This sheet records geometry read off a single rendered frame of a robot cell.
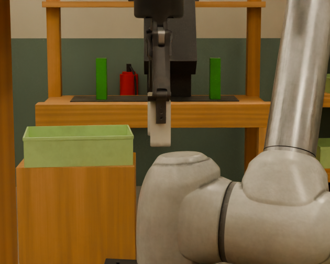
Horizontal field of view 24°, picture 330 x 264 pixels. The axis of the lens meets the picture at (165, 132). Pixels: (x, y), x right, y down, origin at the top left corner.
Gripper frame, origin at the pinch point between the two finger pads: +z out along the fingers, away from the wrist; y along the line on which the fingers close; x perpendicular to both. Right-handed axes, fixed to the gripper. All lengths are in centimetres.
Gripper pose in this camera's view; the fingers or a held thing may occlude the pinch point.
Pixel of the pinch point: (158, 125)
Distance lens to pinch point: 117.6
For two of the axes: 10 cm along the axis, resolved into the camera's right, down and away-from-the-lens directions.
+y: -0.6, -1.6, 9.9
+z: 0.0, 9.9, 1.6
